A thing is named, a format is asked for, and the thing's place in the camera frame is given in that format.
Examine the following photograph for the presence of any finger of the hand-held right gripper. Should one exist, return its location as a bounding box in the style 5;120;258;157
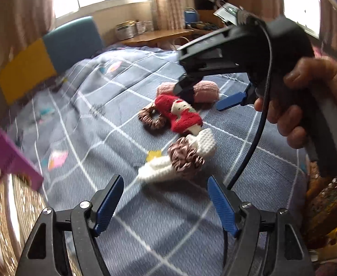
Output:
173;73;206;104
216;83;262;111

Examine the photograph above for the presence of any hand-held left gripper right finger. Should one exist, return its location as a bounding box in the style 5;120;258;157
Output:
207;175;314;276

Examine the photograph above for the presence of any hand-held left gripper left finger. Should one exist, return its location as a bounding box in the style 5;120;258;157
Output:
15;174;124;276

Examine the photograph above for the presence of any pink fuzzy sock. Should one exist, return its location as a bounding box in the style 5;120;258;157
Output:
157;81;221;105

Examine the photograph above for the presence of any red fuzzy sock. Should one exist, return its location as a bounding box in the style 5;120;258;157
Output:
154;93;203;135

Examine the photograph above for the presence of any white knit sock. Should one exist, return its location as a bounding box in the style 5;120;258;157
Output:
137;128;218;183

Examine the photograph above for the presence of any dark brown satin scrunchie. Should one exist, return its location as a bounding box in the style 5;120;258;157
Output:
138;105;169;130

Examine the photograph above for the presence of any person's right hand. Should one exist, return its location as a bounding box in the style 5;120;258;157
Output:
254;57;337;150

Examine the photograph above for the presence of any white metal folding chair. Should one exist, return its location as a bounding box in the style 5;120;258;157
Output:
171;36;189;49

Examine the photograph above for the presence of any wooden desk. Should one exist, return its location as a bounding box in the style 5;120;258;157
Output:
119;29;194;47

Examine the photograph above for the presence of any bright side window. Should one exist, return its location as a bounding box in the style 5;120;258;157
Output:
280;0;321;38

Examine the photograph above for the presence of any grey checked printed quilt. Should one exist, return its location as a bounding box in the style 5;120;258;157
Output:
6;44;313;276

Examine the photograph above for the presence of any large metal tin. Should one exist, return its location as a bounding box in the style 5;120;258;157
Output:
115;20;137;40

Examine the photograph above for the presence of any beige patterned curtain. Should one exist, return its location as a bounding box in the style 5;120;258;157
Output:
10;0;55;52
151;0;186;31

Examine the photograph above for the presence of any person's patterned clothing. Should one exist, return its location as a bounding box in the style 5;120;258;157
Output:
0;175;47;276

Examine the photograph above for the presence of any purple box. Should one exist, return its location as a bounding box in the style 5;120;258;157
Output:
0;125;44;192

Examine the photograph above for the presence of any blue and yellow headboard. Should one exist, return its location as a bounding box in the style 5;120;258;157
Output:
0;16;106;104

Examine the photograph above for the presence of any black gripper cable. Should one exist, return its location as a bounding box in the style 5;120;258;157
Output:
227;20;274;190

